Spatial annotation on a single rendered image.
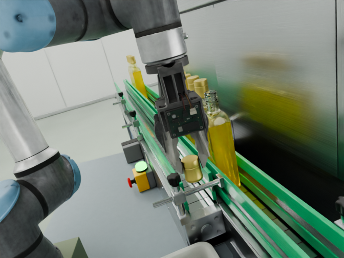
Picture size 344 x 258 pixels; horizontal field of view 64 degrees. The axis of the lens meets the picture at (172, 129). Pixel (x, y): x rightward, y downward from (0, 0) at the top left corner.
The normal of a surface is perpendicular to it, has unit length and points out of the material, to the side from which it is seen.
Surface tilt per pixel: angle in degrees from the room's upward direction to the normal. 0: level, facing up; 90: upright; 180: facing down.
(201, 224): 90
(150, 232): 0
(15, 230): 87
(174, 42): 88
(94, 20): 112
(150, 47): 89
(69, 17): 103
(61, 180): 80
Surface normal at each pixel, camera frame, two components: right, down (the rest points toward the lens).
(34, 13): 0.88, 0.02
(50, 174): 0.68, -0.08
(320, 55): -0.94, 0.30
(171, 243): -0.22, -0.91
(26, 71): 0.28, 0.29
